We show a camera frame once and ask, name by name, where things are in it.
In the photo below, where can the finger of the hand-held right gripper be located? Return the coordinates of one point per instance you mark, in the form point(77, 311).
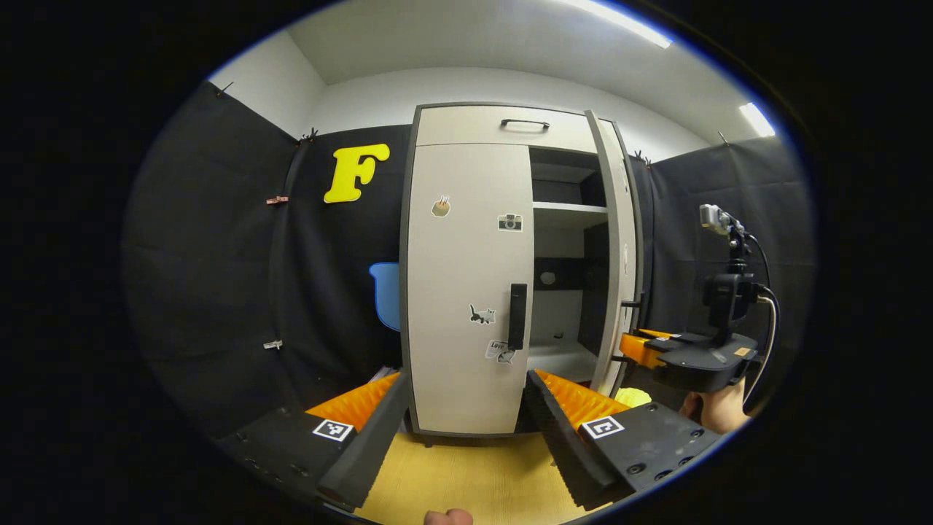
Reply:
point(667, 337)
point(640, 350)

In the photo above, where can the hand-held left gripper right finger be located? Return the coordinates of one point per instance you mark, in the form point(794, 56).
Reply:
point(565, 452)

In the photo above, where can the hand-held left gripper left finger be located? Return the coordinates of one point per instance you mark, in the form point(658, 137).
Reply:
point(364, 452)

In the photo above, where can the white cabinet door headphone sticker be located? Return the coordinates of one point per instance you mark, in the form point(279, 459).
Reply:
point(609, 240)

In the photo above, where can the white double-door shoe cabinet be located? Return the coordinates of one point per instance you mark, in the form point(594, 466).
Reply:
point(557, 248)

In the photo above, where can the white cabinet door camera sticker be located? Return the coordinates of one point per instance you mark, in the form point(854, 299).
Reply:
point(459, 277)

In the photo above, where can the white cabinet shelf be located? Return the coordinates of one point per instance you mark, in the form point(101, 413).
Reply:
point(568, 215)

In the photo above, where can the yellow lumpy object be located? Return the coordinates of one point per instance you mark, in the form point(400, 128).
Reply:
point(634, 398)

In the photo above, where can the white clothes clip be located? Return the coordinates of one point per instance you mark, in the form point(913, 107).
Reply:
point(273, 344)

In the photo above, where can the black backdrop cloth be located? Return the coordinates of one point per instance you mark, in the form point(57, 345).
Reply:
point(211, 292)

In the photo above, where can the short ceiling light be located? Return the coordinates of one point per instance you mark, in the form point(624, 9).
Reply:
point(756, 119)

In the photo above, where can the pink clothes clip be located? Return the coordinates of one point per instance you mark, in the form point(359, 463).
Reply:
point(277, 200)

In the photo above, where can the long ceiling light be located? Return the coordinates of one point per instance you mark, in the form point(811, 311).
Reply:
point(634, 28)

